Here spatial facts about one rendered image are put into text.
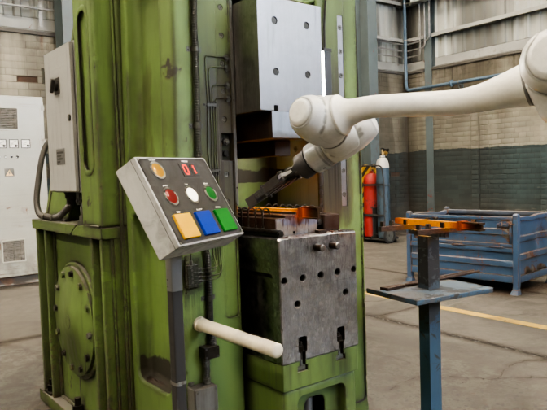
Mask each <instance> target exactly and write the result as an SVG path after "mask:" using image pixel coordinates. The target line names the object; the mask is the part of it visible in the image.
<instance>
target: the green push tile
mask: <svg viewBox="0 0 547 410"><path fill-rule="evenodd" d="M213 213H214V214H215V216H216V218H217V220H218V222H219V224H220V226H221V228H222V229H223V231H224V232H228V231H232V230H236V229H238V227H237V225H236V224H235V222H234V219H233V217H232V216H231V214H230V212H229V210H228V208H221V209H214V210H213Z"/></svg>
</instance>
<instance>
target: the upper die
mask: <svg viewBox="0 0 547 410"><path fill-rule="evenodd" d="M236 135H237V144H241V143H249V142H263V141H271V140H290V141H295V140H304V139H303V138H301V137H300V136H299V135H297V134H296V133H295V131H294V130H293V129H292V127H291V125H290V120H289V111H267V112H262V113H257V114H252V115H247V116H239V117H236Z"/></svg>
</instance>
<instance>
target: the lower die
mask: <svg viewBox="0 0 547 410"><path fill-rule="evenodd" d="M263 214H264V227H265V229H278V230H282V231H283V233H284V235H283V237H284V236H291V235H298V234H306V233H315V229H317V220H315V219H302V217H298V216H297V212H287V211H270V215H269V212H268V210H264V212H263ZM238 223H239V225H241V215H240V209H239V208H238ZM249 225H250V227H251V228H254V226H255V215H254V210H251V209H250V210H249ZM256 226H257V228H258V229H261V226H262V218H261V210H256ZM243 227H247V209H243ZM293 231H295V233H293Z"/></svg>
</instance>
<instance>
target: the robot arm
mask: <svg viewBox="0 0 547 410"><path fill-rule="evenodd" d="M531 106H535V107H536V109H537V111H538V113H539V115H540V117H541V119H542V120H543V121H544V122H545V123H547V29H546V30H544V31H542V32H539V33H537V34H536V35H534V36H533V37H532V38H531V39H530V40H529V41H528V42H527V44H526V45H525V47H524V48H523V51H522V54H521V56H520V60H519V65H518V66H516V67H514V68H511V69H510V70H508V71H506V72H503V73H502V74H500V75H498V76H495V77H493V78H492V79H490V80H487V81H485V82H483V83H480V84H477V85H473V86H471V87H467V88H463V89H452V90H443V91H430V92H417V93H403V94H380V95H371V96H365V97H360V98H351V99H346V98H343V97H341V96H340V95H338V94H336V95H326V96H324V95H318V96H315V95H305V96H302V97H299V98H297V99H296V100H295V101H294V102H293V103H292V104H291V107H290V110H289V120H290V125H291V127H292V129H293V130H294V131H295V133H296V134H297V135H299V136H300V137H301V138H303V139H304V140H305V141H307V142H309V143H308V144H307V145H306V146H304V147H303V150H302V151H301V152H300V153H299V154H297V155H295V156H294V157H293V166H291V167H290V166H289V167H287V168H285V170H284V171H283V172H282V171H279V172H278V173H277V174H276V175H275V176H274V177H272V178H271V179H270V180H269V181H267V182H266V183H265V184H263V185H261V186H260V189H259V190H258V191H257V192H255V193H254V194H252V195H251V196H249V197H248V198H246V199H245V201H246V203H247V205H248V206H249V208H253V207H254V206H255V205H257V204H258V203H260V202H262V201H263V200H265V199H266V198H268V197H269V196H270V198H272V197H273V194H276V193H277V192H278V191H280V190H282V189H284V188H285V187H287V186H289V185H290V184H291V183H293V182H295V181H297V180H299V179H301V178H302V177H303V178H306V179H309V178H310V177H312V176H313V175H315V174H316V173H318V172H324V171H325V170H327V169H328V168H330V167H331V166H333V165H335V164H336V163H338V162H339V161H341V160H345V159H347V158H349V157H351V156H353V155H355V154H356V153H357V152H359V151H360V150H362V149H363V148H364V147H366V146H367V145H368V144H369V143H370V142H371V141H372V140H373V139H374V138H375V137H376V135H377V134H378V132H379V127H378V123H377V121H376V119H375V118H380V117H402V116H455V115H465V114H471V113H477V112H483V111H494V110H500V109H507V108H515V107H531Z"/></svg>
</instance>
